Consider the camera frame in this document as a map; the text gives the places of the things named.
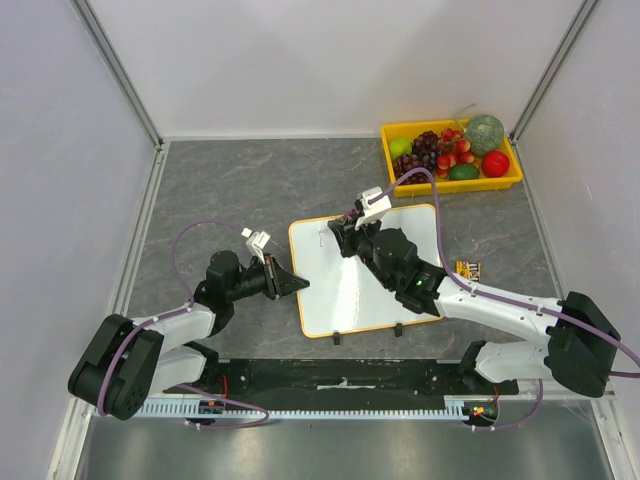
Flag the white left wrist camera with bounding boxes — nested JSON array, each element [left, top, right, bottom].
[[241, 228, 271, 264]]

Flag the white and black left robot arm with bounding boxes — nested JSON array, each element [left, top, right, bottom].
[[67, 250, 310, 420]]

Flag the yellow candy packet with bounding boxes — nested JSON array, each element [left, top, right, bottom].
[[456, 261, 482, 282]]

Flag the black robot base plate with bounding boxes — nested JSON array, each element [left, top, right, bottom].
[[194, 359, 519, 412]]

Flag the orange framed whiteboard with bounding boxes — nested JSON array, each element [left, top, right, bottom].
[[289, 217, 441, 339]]

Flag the right aluminium frame post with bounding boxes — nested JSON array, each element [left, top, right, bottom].
[[509, 0, 601, 145]]

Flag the white marker with purple cap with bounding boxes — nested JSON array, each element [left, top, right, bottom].
[[340, 211, 357, 224]]

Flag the dark purple grape bunch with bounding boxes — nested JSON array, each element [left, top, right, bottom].
[[393, 153, 438, 185]]

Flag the light blue slotted cable duct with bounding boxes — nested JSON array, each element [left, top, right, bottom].
[[134, 395, 472, 421]]

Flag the red apple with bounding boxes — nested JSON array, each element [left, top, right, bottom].
[[481, 151, 511, 178]]

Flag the dark red grape bunch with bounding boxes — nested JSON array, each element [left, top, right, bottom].
[[412, 130, 440, 156]]

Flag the green apple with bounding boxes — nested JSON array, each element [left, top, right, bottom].
[[388, 138, 413, 159]]

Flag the left aluminium frame post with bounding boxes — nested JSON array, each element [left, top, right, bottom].
[[70, 0, 164, 149]]

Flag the green netted melon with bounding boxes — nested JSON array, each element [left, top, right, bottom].
[[464, 114, 504, 157]]

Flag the left aluminium floor rail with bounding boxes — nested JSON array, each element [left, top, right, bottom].
[[106, 143, 170, 317]]

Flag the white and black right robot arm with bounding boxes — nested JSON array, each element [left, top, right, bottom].
[[328, 219, 620, 398]]

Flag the aluminium frame post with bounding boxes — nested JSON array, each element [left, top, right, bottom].
[[70, 0, 164, 149], [509, 0, 601, 145]]

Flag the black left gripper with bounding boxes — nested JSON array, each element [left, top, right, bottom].
[[227, 253, 308, 302]]

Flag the red cherry cluster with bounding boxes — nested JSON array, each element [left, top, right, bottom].
[[436, 128, 480, 180]]

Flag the yellow plastic fruit tray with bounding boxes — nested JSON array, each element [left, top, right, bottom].
[[380, 119, 523, 198]]

